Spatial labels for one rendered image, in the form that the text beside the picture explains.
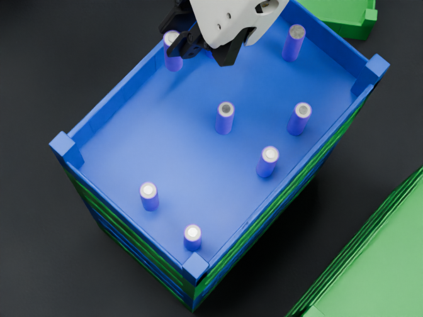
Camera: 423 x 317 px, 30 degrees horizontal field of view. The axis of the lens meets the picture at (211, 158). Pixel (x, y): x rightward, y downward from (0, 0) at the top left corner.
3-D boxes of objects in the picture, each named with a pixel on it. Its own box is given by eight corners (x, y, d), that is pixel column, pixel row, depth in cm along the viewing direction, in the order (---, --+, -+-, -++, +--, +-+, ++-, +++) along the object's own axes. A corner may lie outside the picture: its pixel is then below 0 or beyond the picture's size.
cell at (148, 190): (150, 191, 85) (147, 177, 79) (162, 202, 85) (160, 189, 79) (138, 203, 85) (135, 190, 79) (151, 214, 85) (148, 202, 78)
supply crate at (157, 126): (240, -20, 92) (245, -55, 85) (374, 90, 89) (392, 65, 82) (59, 163, 86) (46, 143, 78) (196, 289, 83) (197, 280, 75)
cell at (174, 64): (173, 51, 81) (172, 24, 75) (186, 63, 81) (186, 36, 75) (161, 64, 81) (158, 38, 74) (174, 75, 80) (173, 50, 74)
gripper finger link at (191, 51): (235, 44, 70) (203, 78, 76) (223, 13, 71) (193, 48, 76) (204, 48, 68) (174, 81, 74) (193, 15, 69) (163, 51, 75)
